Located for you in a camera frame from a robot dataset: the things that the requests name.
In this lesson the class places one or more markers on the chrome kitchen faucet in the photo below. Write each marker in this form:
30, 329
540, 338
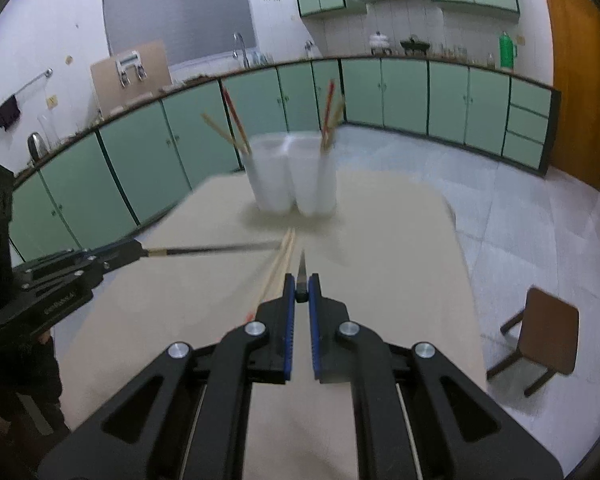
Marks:
240, 52

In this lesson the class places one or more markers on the grey window blind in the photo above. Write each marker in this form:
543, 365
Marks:
189, 29

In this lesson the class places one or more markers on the brown wooden stool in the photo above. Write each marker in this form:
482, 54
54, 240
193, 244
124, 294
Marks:
548, 337

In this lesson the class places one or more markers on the red and wood chopstick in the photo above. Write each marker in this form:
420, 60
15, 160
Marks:
252, 312

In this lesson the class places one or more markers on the green lower cabinets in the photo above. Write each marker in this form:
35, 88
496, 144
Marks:
109, 180

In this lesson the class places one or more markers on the wooden chopstick in left cup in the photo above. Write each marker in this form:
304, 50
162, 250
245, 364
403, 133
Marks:
224, 134

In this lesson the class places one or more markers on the green thermos flask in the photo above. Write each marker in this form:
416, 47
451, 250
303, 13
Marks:
508, 51

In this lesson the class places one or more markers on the red chopstick in left cup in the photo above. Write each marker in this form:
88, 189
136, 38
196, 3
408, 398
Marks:
237, 121

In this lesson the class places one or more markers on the wooden chopstick in cup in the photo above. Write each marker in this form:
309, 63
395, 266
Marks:
331, 126
224, 134

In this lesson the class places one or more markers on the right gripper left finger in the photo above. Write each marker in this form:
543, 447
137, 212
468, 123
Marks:
184, 415

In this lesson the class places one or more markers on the cardboard box with water purifier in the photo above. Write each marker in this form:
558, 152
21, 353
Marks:
125, 78

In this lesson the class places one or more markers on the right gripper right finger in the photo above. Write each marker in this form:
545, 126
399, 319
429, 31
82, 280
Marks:
416, 414

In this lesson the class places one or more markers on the black chopstick silver band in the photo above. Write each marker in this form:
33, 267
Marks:
301, 295

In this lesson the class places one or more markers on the black wok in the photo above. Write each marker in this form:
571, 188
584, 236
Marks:
415, 47

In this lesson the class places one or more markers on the white cooking pot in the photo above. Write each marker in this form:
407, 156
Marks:
379, 44

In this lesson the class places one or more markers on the red chopstick in cup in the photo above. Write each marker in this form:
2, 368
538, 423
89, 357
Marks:
328, 107
237, 121

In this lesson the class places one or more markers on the wooden chopstick in right cup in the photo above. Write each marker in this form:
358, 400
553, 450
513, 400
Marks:
331, 126

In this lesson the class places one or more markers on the red chopstick in right cup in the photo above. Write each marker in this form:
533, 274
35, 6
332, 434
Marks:
328, 107

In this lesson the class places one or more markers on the brown wooden door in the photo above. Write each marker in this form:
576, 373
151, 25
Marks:
575, 26

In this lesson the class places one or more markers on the white utensil holder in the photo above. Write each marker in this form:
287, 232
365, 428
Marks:
292, 170

